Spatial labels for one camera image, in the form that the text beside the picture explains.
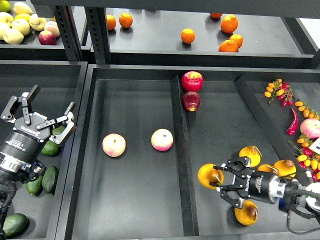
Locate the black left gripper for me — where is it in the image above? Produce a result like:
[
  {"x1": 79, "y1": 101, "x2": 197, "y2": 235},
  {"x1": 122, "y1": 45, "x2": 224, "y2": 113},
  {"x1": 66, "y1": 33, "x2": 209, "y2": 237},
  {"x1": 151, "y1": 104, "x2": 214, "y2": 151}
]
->
[{"x1": 0, "y1": 84, "x2": 77, "y2": 171}]

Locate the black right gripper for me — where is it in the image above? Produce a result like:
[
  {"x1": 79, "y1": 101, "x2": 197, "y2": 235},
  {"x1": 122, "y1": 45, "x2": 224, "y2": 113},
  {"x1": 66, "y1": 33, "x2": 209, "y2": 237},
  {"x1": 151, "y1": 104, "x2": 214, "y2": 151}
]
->
[{"x1": 208, "y1": 156, "x2": 280, "y2": 210}]

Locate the yellow pear with stem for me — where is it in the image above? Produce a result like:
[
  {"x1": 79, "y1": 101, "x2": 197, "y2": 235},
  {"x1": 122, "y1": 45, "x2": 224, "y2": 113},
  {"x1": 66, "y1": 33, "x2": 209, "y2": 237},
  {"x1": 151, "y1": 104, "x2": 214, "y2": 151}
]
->
[{"x1": 197, "y1": 163, "x2": 224, "y2": 190}]

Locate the dark green avocado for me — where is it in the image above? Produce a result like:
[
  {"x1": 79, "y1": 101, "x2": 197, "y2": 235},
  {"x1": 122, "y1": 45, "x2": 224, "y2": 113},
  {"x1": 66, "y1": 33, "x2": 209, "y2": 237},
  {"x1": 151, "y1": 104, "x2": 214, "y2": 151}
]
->
[{"x1": 41, "y1": 165, "x2": 59, "y2": 194}]

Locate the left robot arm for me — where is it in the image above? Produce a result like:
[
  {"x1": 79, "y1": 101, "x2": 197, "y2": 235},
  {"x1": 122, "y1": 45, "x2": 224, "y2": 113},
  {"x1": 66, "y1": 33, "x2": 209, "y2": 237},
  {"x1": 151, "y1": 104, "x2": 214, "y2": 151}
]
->
[{"x1": 0, "y1": 85, "x2": 76, "y2": 226}]

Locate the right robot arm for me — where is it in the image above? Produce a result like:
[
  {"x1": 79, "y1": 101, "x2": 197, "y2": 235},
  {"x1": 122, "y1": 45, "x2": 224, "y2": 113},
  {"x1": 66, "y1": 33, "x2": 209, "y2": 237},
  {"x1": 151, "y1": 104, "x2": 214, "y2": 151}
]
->
[{"x1": 208, "y1": 156, "x2": 320, "y2": 235}]

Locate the light green avocado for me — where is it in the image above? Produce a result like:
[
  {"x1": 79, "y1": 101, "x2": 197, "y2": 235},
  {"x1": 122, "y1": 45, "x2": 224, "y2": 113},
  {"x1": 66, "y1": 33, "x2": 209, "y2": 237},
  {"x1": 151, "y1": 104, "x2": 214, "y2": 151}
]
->
[{"x1": 52, "y1": 125, "x2": 65, "y2": 136}]

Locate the yellow pear upper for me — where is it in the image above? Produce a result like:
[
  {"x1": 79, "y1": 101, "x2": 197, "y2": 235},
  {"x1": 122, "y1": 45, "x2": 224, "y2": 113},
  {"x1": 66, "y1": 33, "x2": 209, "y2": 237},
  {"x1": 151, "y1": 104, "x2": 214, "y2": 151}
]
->
[{"x1": 238, "y1": 145, "x2": 262, "y2": 167}]

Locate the yellow pear middle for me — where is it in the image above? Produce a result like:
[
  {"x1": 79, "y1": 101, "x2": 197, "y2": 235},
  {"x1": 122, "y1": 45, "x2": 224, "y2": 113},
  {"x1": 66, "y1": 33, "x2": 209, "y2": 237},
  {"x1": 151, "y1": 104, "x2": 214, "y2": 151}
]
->
[{"x1": 257, "y1": 164, "x2": 279, "y2": 176}]

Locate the green avocado under gripper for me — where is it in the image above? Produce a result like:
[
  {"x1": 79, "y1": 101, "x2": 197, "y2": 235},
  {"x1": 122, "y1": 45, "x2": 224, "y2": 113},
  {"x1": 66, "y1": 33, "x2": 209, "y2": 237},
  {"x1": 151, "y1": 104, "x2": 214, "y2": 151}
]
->
[{"x1": 41, "y1": 140, "x2": 60, "y2": 156}]

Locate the yellow pear lower right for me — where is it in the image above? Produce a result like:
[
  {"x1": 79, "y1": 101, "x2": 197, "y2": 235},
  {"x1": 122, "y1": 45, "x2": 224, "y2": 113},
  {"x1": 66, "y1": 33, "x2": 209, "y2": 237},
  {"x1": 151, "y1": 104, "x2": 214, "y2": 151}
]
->
[{"x1": 234, "y1": 200, "x2": 258, "y2": 226}]

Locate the yellow pear by divider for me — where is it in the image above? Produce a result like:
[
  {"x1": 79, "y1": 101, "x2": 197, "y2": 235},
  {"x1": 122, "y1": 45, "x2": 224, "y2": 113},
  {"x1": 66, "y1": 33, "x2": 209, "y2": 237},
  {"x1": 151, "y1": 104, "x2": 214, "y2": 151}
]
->
[{"x1": 273, "y1": 159, "x2": 297, "y2": 178}]

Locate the avocado left tray middle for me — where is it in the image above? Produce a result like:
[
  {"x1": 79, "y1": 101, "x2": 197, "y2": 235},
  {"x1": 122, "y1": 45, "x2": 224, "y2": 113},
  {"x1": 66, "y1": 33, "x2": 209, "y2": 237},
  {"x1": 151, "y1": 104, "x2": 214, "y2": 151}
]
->
[{"x1": 25, "y1": 175, "x2": 43, "y2": 196}]

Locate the pale yellow pear front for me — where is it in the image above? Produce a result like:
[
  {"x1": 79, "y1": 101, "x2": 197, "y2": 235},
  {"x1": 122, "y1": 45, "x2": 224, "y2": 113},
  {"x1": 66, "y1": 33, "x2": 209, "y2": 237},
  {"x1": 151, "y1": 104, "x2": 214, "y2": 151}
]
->
[{"x1": 2, "y1": 28, "x2": 24, "y2": 45}]

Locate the avocado bottom left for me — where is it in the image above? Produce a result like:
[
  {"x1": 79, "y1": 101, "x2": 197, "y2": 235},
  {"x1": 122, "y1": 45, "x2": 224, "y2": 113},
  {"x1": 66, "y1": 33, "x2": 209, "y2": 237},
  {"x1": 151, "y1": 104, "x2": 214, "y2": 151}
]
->
[{"x1": 3, "y1": 213, "x2": 29, "y2": 239}]

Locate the black left tray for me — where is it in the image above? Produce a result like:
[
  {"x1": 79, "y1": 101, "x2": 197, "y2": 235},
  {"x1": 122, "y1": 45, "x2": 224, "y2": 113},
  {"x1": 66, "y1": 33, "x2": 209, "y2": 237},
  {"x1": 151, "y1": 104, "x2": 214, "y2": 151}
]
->
[{"x1": 0, "y1": 60, "x2": 87, "y2": 240}]

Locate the black tray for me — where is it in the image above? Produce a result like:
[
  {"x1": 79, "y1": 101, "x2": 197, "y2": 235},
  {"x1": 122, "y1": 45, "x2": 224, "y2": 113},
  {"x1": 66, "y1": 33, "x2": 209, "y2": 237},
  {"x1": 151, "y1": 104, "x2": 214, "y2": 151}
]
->
[
  {"x1": 0, "y1": 60, "x2": 87, "y2": 240},
  {"x1": 56, "y1": 64, "x2": 320, "y2": 240}
]

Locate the black centre tray divider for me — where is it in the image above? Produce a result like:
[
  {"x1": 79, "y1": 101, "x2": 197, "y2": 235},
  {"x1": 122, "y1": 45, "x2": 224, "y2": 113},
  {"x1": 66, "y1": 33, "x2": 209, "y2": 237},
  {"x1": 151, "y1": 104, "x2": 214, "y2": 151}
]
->
[{"x1": 170, "y1": 75, "x2": 199, "y2": 237}]

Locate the red apple on shelf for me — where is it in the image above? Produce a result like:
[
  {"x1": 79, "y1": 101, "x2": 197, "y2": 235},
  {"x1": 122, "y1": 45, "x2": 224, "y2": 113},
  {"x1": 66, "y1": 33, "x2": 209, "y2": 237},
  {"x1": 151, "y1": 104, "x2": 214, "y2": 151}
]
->
[{"x1": 38, "y1": 30, "x2": 57, "y2": 46}]

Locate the cherry tomato bunch lower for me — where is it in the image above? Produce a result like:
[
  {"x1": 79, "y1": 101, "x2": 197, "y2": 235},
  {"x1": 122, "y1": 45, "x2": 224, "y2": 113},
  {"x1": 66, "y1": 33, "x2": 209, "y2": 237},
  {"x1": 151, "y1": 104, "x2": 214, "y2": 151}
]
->
[{"x1": 288, "y1": 133, "x2": 320, "y2": 182}]

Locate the cherry tomato bunch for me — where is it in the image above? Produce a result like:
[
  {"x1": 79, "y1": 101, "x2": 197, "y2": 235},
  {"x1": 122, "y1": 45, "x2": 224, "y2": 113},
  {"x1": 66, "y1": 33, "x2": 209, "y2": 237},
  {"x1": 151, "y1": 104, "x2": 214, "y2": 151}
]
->
[
  {"x1": 288, "y1": 133, "x2": 320, "y2": 182},
  {"x1": 264, "y1": 78, "x2": 294, "y2": 107}
]

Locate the red chili pepper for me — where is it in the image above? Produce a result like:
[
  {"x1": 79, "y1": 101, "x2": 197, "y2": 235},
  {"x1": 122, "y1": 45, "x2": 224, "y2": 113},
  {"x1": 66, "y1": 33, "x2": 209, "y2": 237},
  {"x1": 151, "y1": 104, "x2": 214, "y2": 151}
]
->
[{"x1": 286, "y1": 108, "x2": 299, "y2": 136}]

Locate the pink apple left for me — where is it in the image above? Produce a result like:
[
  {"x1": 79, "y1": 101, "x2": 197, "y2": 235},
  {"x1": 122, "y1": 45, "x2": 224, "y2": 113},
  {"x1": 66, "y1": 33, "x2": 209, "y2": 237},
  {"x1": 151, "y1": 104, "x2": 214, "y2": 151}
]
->
[{"x1": 102, "y1": 133, "x2": 126, "y2": 158}]

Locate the pink apple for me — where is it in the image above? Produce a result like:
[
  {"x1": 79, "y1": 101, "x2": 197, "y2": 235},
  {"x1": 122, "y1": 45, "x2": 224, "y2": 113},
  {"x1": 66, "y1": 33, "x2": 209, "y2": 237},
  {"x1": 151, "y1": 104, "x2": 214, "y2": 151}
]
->
[
  {"x1": 102, "y1": 133, "x2": 126, "y2": 158},
  {"x1": 151, "y1": 128, "x2": 174, "y2": 152}
]

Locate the pink apple centre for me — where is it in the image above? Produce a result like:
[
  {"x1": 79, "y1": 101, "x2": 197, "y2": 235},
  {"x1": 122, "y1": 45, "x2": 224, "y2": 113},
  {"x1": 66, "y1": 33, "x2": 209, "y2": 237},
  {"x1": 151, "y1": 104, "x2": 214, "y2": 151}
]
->
[{"x1": 151, "y1": 128, "x2": 174, "y2": 152}]

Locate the pale pink peach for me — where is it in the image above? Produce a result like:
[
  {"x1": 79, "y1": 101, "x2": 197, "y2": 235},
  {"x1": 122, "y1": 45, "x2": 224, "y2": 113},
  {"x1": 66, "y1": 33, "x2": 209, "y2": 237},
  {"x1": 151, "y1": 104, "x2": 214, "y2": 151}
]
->
[{"x1": 44, "y1": 21, "x2": 60, "y2": 38}]

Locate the pale yellow apple right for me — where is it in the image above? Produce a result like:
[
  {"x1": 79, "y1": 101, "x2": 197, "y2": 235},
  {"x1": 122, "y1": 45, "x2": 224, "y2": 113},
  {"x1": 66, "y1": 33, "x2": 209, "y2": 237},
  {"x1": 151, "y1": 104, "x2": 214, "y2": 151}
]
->
[{"x1": 28, "y1": 13, "x2": 47, "y2": 32}]

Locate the pale yellow apple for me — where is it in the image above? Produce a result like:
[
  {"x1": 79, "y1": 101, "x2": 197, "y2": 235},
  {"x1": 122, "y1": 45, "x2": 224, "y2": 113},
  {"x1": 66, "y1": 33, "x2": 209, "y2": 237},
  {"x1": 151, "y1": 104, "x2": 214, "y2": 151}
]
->
[
  {"x1": 28, "y1": 13, "x2": 47, "y2": 32},
  {"x1": 11, "y1": 18, "x2": 31, "y2": 36}
]

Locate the white label card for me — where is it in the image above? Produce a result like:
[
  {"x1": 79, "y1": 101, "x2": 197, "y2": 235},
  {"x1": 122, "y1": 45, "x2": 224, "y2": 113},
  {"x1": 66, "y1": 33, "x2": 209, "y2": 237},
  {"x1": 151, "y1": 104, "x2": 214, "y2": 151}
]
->
[{"x1": 309, "y1": 137, "x2": 320, "y2": 154}]

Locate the pale yellow apple middle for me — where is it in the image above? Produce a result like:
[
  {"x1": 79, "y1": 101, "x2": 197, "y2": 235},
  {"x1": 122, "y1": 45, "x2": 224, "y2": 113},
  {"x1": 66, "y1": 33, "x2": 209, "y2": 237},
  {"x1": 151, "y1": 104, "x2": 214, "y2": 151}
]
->
[{"x1": 11, "y1": 18, "x2": 31, "y2": 36}]

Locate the dark red apple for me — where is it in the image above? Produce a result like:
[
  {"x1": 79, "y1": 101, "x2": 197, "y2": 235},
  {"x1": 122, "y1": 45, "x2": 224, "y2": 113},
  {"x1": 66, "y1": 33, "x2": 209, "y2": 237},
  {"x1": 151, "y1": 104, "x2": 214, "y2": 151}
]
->
[{"x1": 181, "y1": 91, "x2": 201, "y2": 112}]

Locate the pink apple right edge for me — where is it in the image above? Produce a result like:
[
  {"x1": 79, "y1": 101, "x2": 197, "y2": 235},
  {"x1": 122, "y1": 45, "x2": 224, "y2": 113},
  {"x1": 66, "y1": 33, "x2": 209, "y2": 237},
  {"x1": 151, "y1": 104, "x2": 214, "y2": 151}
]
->
[{"x1": 299, "y1": 118, "x2": 320, "y2": 139}]

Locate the pale fruit left edge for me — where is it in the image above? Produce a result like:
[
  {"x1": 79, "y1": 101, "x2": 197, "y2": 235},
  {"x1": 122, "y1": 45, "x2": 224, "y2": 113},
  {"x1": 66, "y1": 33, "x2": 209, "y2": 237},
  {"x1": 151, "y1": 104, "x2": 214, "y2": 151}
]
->
[{"x1": 0, "y1": 22, "x2": 10, "y2": 41}]

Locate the black centre tray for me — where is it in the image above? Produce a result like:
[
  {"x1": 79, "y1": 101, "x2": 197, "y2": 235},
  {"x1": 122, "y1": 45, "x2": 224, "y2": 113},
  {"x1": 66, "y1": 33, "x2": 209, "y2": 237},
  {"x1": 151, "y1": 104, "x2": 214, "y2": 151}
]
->
[{"x1": 56, "y1": 64, "x2": 320, "y2": 240}]

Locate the yellow lemon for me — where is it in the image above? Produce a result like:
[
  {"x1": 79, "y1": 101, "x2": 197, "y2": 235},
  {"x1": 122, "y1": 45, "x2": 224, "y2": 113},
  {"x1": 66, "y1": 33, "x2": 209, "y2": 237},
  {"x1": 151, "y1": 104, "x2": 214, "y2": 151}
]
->
[{"x1": 14, "y1": 13, "x2": 31, "y2": 22}]

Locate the cherry tomato bunch upper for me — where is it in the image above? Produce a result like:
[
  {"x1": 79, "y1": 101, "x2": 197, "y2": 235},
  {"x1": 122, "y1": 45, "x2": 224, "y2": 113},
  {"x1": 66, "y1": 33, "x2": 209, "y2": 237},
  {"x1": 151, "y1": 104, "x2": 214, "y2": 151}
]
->
[{"x1": 264, "y1": 78, "x2": 294, "y2": 107}]

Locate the pale apple left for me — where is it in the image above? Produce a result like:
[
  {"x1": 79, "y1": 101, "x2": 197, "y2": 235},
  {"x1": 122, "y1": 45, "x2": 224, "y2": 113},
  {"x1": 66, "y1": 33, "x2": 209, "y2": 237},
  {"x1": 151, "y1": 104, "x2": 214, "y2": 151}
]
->
[{"x1": 0, "y1": 12, "x2": 14, "y2": 27}]

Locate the bright red apple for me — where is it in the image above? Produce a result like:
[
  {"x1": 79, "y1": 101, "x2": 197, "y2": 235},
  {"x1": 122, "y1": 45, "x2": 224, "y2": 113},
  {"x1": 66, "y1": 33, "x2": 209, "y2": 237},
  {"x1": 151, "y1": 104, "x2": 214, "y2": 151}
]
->
[{"x1": 181, "y1": 71, "x2": 204, "y2": 92}]

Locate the black shelf post left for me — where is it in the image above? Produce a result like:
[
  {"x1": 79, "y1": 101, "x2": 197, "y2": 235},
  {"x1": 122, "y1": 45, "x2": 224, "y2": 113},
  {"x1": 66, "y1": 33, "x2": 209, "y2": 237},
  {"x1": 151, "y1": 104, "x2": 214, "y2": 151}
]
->
[{"x1": 54, "y1": 5, "x2": 83, "y2": 62}]

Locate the black shelf post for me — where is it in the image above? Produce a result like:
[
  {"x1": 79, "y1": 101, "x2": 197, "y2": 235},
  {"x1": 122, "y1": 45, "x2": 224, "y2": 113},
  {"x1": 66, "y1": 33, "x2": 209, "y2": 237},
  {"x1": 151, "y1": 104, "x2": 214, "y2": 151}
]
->
[
  {"x1": 54, "y1": 5, "x2": 83, "y2": 62},
  {"x1": 84, "y1": 6, "x2": 112, "y2": 65}
]

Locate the orange cherry tomato string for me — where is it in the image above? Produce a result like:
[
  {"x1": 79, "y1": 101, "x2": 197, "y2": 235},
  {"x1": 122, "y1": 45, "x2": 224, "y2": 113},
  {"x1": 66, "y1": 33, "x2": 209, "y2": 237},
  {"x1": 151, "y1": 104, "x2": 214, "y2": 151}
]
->
[{"x1": 294, "y1": 100, "x2": 320, "y2": 120}]

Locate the black shelf post right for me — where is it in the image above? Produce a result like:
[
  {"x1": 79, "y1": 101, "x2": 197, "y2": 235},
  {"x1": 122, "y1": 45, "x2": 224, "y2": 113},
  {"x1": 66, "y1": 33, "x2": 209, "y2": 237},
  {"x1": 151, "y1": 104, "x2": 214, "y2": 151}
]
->
[{"x1": 84, "y1": 6, "x2": 112, "y2": 65}]

